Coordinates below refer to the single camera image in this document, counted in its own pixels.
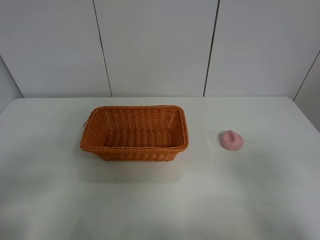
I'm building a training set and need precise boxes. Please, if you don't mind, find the pink peach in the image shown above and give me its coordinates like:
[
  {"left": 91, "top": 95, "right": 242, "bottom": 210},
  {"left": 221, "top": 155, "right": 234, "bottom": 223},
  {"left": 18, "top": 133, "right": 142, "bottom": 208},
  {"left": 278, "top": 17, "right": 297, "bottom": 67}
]
[{"left": 219, "top": 130, "right": 244, "bottom": 151}]

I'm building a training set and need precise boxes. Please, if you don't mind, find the orange woven wicker basket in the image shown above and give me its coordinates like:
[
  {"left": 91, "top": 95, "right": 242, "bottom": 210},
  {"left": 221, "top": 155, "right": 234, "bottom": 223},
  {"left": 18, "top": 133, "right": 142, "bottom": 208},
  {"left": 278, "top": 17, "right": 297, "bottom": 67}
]
[{"left": 80, "top": 105, "right": 189, "bottom": 162}]

